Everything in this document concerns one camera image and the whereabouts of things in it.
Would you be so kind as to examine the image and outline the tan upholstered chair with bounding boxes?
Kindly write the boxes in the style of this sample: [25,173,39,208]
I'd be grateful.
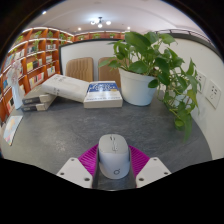
[65,56,95,83]
[97,56,123,88]

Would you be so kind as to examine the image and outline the grey white computer mouse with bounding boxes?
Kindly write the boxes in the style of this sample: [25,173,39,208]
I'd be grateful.
[97,133,132,180]

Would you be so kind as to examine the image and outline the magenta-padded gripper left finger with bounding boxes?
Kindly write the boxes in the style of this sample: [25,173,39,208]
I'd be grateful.
[56,143,101,191]

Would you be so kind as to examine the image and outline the white cover book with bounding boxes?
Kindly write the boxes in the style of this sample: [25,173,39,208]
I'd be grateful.
[39,73,91,104]

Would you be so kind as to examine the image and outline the black ceiling track light rail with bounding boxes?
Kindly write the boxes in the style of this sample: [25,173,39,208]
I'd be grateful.
[156,28,214,46]

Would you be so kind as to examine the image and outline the white jug vase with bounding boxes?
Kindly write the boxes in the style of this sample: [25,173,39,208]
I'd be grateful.
[10,78,25,110]

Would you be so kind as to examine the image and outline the white wall socket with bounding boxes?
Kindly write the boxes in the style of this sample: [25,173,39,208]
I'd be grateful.
[204,79,222,110]
[194,70,208,94]

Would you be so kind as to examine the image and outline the orange wooden bookshelf unit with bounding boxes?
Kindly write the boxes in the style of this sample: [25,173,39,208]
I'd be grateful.
[0,26,127,126]

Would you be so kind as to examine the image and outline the green plant in white pot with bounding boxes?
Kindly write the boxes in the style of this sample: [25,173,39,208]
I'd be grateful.
[98,30,203,143]

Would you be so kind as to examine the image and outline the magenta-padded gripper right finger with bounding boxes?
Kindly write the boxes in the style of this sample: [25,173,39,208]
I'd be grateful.
[128,144,173,189]

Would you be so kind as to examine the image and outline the ceiling chandelier lamp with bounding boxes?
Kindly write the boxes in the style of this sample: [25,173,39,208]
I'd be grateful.
[89,16,113,29]

